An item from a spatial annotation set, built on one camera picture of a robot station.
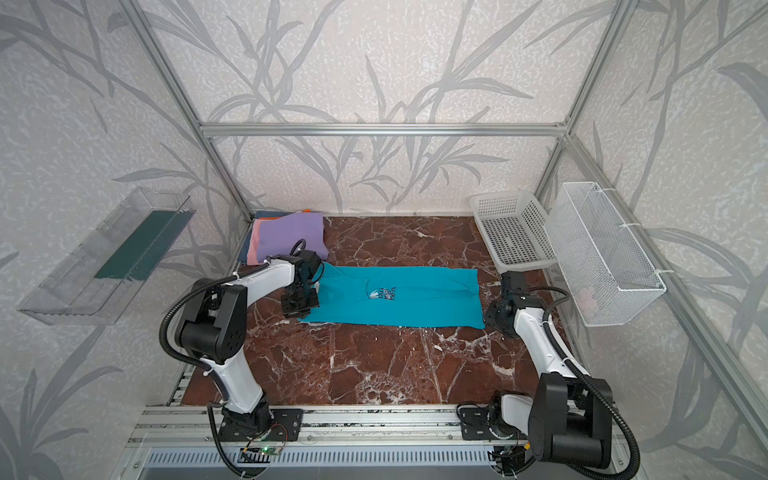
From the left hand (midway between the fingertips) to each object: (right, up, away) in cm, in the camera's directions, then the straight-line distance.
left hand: (311, 305), depth 93 cm
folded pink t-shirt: (-23, +16, +8) cm, 29 cm away
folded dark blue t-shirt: (-29, +31, +25) cm, 49 cm away
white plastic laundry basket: (+73, +24, +22) cm, 80 cm away
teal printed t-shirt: (+31, +1, +7) cm, 32 cm away
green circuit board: (-2, -29, -23) cm, 37 cm away
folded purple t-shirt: (-17, +22, +14) cm, 31 cm away
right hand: (+56, -1, -6) cm, 57 cm away
